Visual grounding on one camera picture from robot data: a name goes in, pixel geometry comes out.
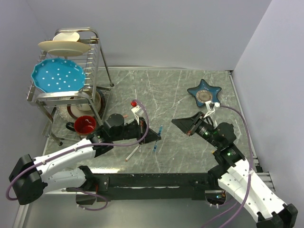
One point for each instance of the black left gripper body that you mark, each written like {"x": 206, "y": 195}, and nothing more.
{"x": 132, "y": 131}

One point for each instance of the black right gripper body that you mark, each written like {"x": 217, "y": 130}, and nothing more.
{"x": 203, "y": 129}

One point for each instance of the blue pen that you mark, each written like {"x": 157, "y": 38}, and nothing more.
{"x": 159, "y": 135}

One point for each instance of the clear pen cap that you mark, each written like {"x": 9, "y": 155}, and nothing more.
{"x": 215, "y": 123}

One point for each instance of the white orange pen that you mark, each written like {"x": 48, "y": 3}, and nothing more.
{"x": 132, "y": 153}

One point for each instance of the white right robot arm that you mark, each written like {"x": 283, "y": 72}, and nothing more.
{"x": 227, "y": 155}

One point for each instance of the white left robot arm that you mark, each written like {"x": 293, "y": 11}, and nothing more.
{"x": 31, "y": 177}

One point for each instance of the red mug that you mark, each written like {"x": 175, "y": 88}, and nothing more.
{"x": 83, "y": 125}

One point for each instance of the blue star-shaped dish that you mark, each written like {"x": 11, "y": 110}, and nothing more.
{"x": 204, "y": 93}

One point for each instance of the white bowl brown rim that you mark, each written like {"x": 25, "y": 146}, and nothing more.
{"x": 78, "y": 110}

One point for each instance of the metal dish rack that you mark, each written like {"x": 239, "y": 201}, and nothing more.
{"x": 54, "y": 105}

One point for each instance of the blue polka dot plate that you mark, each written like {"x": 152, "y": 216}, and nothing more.
{"x": 58, "y": 75}

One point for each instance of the large cream plate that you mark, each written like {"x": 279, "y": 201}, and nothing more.
{"x": 64, "y": 48}

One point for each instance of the small cream plate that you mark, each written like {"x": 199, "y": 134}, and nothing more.
{"x": 67, "y": 36}

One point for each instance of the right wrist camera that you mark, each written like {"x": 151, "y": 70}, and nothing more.
{"x": 211, "y": 107}

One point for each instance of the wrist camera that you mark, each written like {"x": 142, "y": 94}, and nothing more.
{"x": 211, "y": 107}
{"x": 137, "y": 110}

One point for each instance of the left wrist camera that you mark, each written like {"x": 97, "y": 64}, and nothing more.
{"x": 137, "y": 110}

